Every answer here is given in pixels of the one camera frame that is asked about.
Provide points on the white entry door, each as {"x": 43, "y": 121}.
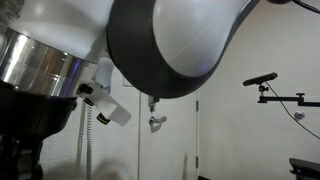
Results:
{"x": 168, "y": 151}

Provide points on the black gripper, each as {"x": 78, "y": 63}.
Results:
{"x": 26, "y": 120}

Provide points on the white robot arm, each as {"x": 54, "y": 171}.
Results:
{"x": 56, "y": 51}

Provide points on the black electronic door lock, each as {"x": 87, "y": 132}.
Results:
{"x": 152, "y": 101}

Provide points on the black stereo camera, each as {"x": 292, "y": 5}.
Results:
{"x": 259, "y": 80}

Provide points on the silver door lever handle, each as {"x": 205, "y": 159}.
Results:
{"x": 153, "y": 120}

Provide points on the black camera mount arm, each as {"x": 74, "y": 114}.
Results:
{"x": 299, "y": 99}

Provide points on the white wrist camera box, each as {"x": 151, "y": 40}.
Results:
{"x": 110, "y": 109}

